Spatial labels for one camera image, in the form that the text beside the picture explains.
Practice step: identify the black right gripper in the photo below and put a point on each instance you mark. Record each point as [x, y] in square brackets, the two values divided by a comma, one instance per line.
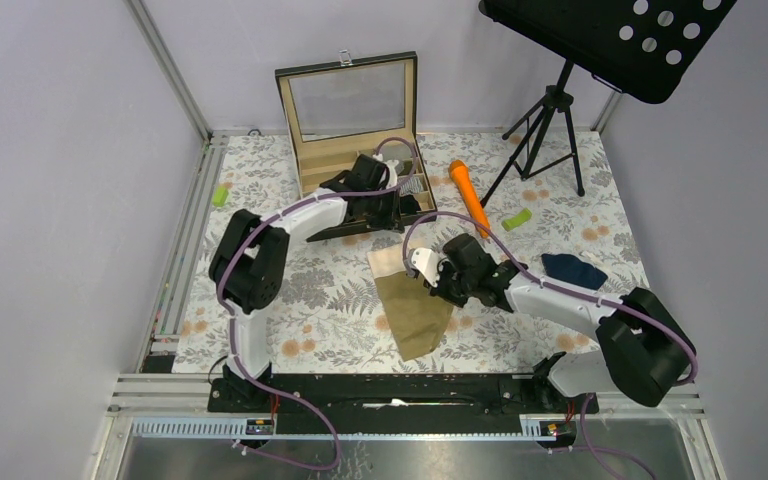
[444, 268]

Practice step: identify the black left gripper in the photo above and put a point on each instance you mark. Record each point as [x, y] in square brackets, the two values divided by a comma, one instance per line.
[391, 220]

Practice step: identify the olive khaki underwear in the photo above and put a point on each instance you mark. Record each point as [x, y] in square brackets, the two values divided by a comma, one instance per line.
[417, 321]

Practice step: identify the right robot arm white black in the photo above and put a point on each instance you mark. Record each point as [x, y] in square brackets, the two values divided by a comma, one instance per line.
[642, 352]

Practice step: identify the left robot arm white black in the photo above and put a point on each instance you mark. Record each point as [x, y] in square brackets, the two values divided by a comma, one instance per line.
[248, 266]

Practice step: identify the striped rolled underwear in box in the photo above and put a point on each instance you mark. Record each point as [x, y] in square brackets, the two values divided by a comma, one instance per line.
[414, 186]

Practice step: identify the grey rolled underwear in box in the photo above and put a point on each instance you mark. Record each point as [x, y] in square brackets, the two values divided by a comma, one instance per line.
[400, 152]

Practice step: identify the green block near underwear pile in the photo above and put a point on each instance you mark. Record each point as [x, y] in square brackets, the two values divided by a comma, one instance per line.
[518, 220]

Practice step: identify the navy blue underwear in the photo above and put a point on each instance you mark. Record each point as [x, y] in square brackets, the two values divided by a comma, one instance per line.
[570, 269]

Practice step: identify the wooden organizer box glass lid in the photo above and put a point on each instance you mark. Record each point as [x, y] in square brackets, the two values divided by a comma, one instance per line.
[336, 111]

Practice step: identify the floral table cloth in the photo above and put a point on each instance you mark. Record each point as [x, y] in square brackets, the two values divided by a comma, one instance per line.
[328, 317]

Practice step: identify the green block at left edge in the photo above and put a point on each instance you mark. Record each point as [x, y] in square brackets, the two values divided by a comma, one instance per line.
[220, 196]

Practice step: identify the black music stand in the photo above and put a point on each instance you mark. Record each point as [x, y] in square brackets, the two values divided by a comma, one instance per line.
[638, 48]

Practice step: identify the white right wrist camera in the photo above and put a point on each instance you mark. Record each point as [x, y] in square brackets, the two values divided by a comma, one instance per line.
[424, 262]

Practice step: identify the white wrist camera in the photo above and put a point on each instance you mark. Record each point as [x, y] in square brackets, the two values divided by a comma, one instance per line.
[390, 177]
[424, 262]

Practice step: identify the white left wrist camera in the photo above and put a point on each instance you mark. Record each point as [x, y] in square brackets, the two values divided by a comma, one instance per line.
[390, 177]

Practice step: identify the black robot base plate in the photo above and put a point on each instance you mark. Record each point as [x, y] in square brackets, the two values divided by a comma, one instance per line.
[395, 404]

